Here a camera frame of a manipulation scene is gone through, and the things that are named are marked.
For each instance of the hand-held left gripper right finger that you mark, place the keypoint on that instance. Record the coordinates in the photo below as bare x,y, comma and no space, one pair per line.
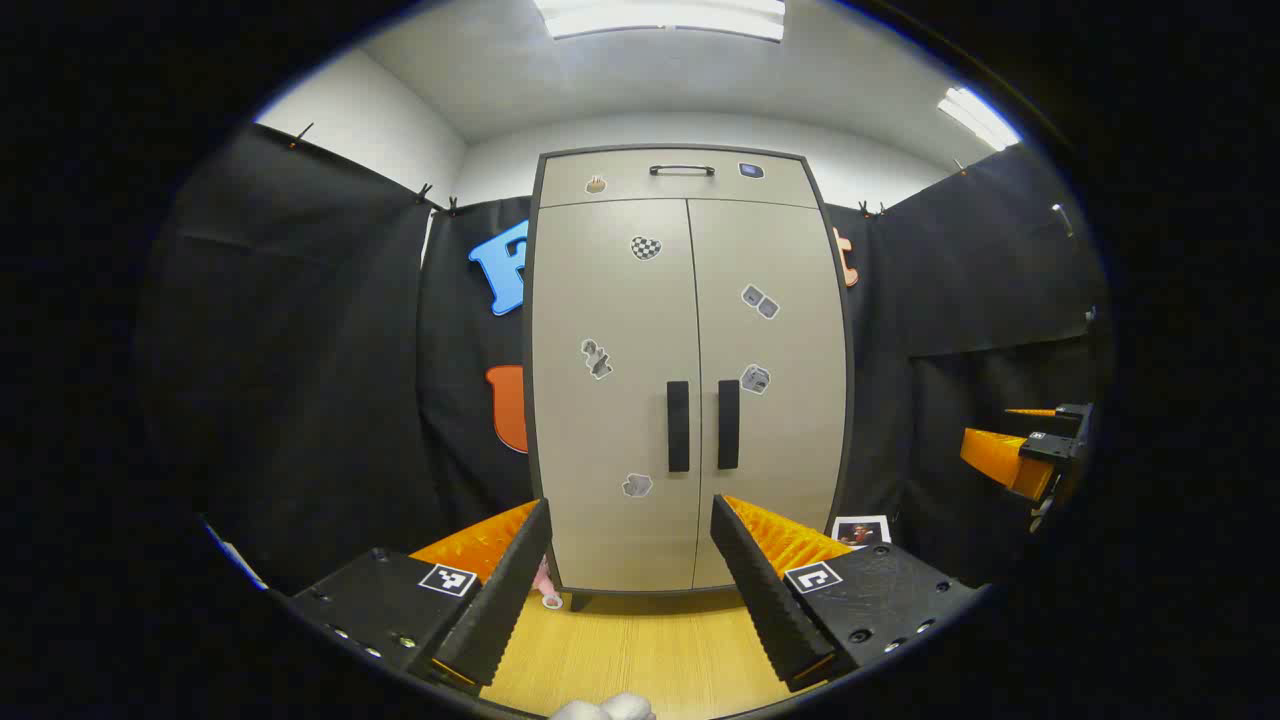
765,590

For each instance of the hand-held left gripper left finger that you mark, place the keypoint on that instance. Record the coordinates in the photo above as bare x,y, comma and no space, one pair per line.
500,600

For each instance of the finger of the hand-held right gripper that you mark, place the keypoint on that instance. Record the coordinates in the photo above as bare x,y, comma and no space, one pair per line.
1000,455
1075,420

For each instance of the grey cabinet door cube stickers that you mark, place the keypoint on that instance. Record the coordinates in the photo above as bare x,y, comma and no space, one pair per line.
790,450

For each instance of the grey cabinet door checkered sticker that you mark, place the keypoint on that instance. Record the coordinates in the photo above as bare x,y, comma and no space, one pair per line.
610,300

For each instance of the grey double-door shoe cabinet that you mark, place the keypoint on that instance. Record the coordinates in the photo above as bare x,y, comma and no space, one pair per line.
690,185

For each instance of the grey cabinet drawer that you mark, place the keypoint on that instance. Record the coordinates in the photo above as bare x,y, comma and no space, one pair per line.
620,170

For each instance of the small pink green toy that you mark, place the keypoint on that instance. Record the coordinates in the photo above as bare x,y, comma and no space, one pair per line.
545,582

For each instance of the printed photo card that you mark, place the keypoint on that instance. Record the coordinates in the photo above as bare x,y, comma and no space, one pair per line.
860,532

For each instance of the white fluffy object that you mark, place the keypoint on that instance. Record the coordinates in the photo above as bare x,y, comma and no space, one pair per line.
605,709

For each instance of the small silver metal fixture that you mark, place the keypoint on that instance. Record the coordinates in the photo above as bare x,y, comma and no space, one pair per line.
1062,218

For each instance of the narrow ceiling light panel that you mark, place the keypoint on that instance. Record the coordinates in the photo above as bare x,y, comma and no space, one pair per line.
978,118

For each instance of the black backdrop cloth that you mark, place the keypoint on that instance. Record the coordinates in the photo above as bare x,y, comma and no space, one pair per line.
300,350

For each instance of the large ceiling light panel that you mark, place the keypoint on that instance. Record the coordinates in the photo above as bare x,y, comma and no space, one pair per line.
660,18

